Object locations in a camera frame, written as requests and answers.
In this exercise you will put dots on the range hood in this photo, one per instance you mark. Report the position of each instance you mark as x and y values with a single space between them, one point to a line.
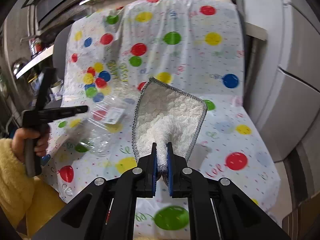
55 2

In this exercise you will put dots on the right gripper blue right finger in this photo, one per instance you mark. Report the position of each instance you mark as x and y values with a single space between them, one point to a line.
171 169

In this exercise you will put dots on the white refrigerator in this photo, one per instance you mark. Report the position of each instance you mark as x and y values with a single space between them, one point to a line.
283 96

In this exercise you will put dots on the clear plastic packaging bag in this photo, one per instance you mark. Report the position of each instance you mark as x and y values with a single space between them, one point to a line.
94 130

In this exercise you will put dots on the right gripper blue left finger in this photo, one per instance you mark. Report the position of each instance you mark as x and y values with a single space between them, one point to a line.
153 168

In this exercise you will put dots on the yellow fleece sleeve forearm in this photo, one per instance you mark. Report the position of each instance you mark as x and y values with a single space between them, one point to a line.
24 197

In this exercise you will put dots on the person's left hand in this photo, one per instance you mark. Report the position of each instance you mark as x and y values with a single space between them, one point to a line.
20 137

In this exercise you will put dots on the kitchen counter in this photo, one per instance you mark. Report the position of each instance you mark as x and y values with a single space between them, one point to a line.
36 60

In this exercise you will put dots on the balloon print plastic tablecloth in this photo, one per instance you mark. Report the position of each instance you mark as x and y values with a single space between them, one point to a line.
153 73

